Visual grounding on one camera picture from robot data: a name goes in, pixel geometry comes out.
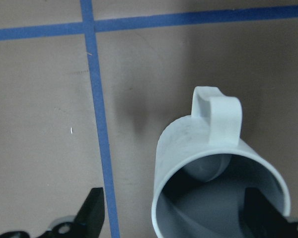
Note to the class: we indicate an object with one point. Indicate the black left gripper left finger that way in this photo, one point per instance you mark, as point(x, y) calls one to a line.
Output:
point(87, 223)

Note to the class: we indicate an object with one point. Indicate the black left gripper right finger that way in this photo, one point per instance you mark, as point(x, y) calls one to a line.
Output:
point(263, 219)

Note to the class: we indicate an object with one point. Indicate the white ceramic mug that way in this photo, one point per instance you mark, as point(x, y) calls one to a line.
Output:
point(202, 169)

